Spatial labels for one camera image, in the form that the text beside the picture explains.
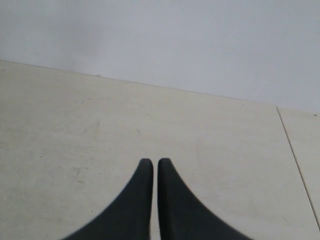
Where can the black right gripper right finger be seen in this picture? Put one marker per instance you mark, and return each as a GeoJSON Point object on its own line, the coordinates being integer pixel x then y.
{"type": "Point", "coordinates": [181, 215]}

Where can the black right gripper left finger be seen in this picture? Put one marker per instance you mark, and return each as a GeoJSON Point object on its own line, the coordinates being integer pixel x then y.
{"type": "Point", "coordinates": [128, 217]}

